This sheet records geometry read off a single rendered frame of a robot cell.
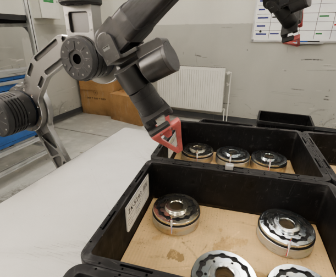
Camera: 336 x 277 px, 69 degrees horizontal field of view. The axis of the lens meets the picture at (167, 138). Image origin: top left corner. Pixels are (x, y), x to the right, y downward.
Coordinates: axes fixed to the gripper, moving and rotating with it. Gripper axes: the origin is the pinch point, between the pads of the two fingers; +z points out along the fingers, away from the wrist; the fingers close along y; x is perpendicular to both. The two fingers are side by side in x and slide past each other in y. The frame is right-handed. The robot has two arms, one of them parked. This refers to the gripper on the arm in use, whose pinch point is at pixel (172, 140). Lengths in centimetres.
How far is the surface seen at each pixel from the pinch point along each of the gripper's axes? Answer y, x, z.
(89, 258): -25.1, 18.1, -4.1
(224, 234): -15.6, 1.6, 16.7
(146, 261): -18.6, 15.8, 8.6
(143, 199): -6.7, 12.4, 4.9
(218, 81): 265, -97, 89
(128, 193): -11.6, 12.5, -1.4
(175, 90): 301, -45, 77
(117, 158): 49, 25, 16
